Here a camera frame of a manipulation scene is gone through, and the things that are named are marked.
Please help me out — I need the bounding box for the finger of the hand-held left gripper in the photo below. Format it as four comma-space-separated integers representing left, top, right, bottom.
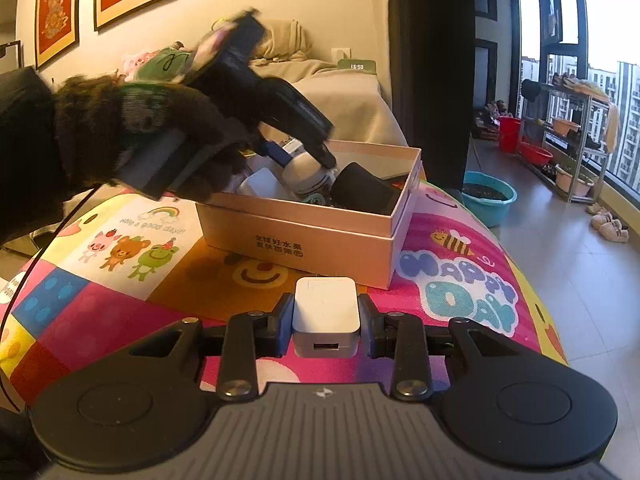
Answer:
252, 137, 292, 167
287, 127, 339, 170

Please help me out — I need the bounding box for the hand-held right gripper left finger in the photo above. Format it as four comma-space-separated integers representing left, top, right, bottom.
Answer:
127, 292, 296, 402

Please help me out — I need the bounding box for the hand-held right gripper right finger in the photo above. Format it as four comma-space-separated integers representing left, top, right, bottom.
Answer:
357, 293, 528, 402

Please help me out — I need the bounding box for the white cylinder device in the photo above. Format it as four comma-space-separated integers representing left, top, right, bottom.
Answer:
277, 150, 336, 206

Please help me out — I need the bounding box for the white battery charger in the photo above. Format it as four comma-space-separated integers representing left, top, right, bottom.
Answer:
236, 168, 289, 200

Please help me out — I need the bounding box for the white power adapter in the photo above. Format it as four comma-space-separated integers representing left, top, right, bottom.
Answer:
291, 275, 362, 360

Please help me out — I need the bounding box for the pink cardboard box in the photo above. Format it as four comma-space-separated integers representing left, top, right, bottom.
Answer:
195, 138, 424, 291

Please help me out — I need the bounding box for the person's left hand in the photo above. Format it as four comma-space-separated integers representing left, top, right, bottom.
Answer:
52, 76, 261, 202

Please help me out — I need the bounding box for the beige sofa cover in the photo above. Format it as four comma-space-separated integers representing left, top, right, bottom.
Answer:
210, 17, 412, 154

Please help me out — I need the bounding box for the black square case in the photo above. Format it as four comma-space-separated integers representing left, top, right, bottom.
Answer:
330, 161, 405, 216

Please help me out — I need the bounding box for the green frog plush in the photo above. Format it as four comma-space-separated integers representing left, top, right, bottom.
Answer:
150, 42, 201, 84

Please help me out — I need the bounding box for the green digital clock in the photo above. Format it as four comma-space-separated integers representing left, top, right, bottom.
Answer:
337, 58, 378, 74

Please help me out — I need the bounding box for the colourful printed play mat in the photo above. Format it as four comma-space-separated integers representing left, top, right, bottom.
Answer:
0, 180, 569, 412

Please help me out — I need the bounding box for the pink pig plush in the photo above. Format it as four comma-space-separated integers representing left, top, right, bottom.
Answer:
122, 51, 156, 81

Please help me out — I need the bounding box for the dark curtain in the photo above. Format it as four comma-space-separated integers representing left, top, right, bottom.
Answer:
390, 0, 476, 192

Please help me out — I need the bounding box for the teal plastic basin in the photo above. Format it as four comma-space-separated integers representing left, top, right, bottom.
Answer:
460, 170, 518, 228

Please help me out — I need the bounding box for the row of shoes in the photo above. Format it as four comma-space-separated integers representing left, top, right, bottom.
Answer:
472, 99, 509, 140

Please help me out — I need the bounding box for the red bucket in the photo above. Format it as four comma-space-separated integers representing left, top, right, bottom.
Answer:
498, 115, 524, 154

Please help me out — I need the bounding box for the red plastic basin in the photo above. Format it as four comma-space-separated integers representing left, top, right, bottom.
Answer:
517, 140, 554, 166

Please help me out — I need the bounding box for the pink plastic basin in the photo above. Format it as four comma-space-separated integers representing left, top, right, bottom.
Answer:
554, 163, 594, 196

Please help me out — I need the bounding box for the metal storage rack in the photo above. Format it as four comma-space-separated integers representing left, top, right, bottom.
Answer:
520, 80, 614, 205

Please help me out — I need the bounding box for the black cable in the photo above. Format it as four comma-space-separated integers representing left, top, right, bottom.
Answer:
0, 185, 101, 411

